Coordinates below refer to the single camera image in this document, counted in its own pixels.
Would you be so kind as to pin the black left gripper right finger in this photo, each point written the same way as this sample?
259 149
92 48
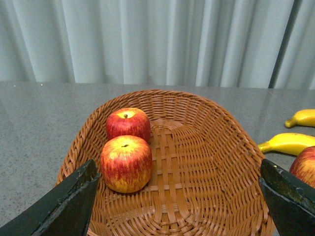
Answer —
291 202

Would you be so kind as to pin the brown wicker basket left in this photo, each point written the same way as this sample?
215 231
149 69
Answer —
205 171

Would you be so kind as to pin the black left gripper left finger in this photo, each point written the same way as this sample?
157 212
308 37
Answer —
64 211

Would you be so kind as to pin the pale grey curtain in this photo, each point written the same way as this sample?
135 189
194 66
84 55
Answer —
216 43

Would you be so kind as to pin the red yellow striped apple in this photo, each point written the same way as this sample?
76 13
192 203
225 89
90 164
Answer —
303 167

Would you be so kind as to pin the dark red back apple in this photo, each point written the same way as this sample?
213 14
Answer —
128 121

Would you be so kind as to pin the yellow banana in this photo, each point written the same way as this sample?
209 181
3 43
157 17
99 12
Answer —
305 117
289 143

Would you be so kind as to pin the red yellow front apple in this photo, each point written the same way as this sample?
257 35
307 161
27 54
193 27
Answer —
126 163

